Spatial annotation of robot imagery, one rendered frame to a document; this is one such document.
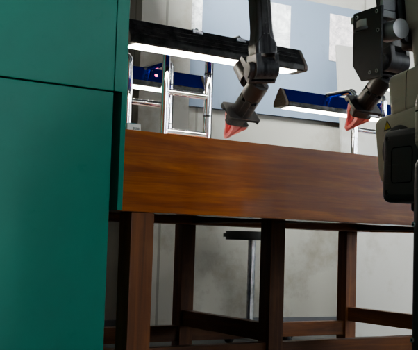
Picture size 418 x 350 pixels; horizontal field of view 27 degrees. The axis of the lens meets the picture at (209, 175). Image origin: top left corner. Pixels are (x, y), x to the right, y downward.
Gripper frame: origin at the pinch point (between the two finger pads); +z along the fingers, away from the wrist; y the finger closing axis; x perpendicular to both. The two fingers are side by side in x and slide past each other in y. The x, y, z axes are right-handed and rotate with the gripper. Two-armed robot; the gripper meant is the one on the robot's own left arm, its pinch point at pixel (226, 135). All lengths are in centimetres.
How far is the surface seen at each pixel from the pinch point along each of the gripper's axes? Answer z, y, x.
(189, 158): -12.7, 28.1, 25.1
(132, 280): 7, 41, 46
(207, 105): 8.8, -7.3, -23.0
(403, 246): 150, -251, -94
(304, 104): 28, -75, -56
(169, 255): 179, -105, -106
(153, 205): -5, 37, 34
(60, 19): -33, 64, 7
